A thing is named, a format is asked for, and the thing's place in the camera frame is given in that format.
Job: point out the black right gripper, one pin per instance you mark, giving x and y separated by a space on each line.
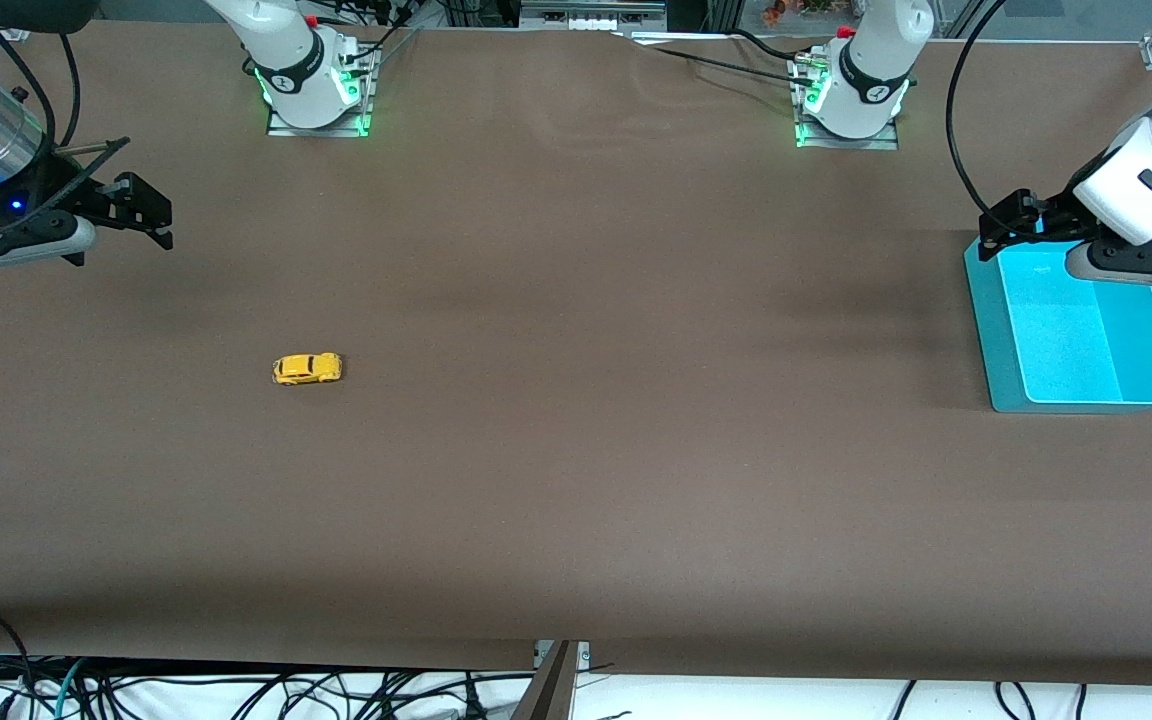
48 186

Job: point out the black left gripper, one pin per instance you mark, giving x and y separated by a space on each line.
1048 215

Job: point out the yellow toy beetle car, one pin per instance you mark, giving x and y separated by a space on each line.
306 369

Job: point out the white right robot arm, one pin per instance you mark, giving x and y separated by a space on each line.
286 50

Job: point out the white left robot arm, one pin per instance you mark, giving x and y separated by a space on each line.
1146 150

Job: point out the teal plastic bin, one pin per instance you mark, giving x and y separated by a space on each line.
1076 350

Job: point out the orange background item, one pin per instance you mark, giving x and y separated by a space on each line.
774 12

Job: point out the white power strip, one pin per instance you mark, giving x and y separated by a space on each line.
601 23

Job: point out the brown table cover sheet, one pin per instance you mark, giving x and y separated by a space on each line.
576 450

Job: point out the dark wooden beam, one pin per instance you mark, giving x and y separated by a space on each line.
548 690

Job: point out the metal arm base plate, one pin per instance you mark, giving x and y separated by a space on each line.
321 128
886 142

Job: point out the metal rack frame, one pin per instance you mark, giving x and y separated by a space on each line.
596 8

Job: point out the metal table edge bracket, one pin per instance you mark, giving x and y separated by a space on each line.
584 652

